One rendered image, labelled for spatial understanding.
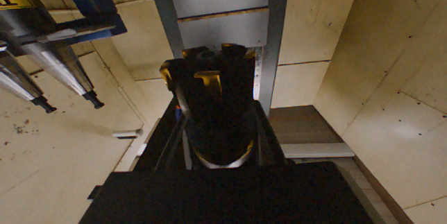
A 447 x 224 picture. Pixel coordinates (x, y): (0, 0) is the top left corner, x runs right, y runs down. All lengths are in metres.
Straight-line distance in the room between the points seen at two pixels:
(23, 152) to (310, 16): 1.93
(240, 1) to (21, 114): 1.19
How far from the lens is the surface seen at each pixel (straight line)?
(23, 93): 0.38
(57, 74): 0.28
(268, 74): 0.93
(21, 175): 1.14
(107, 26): 0.24
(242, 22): 0.75
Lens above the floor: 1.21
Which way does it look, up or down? 37 degrees up
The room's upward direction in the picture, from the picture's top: 172 degrees clockwise
